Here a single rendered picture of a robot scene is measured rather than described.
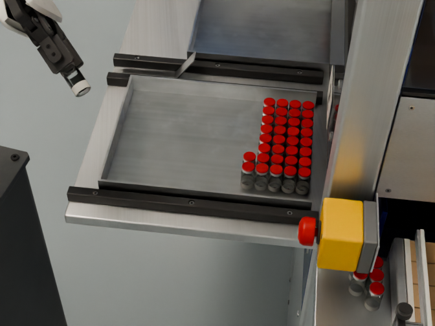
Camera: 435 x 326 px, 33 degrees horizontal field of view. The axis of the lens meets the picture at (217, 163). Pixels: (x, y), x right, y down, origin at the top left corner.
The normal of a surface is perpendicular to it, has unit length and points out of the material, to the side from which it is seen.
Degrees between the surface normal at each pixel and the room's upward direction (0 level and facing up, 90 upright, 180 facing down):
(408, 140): 90
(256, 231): 0
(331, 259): 90
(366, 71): 90
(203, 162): 0
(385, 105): 90
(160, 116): 0
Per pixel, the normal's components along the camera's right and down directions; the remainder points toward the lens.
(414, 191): -0.12, 0.73
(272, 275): 0.01, -0.68
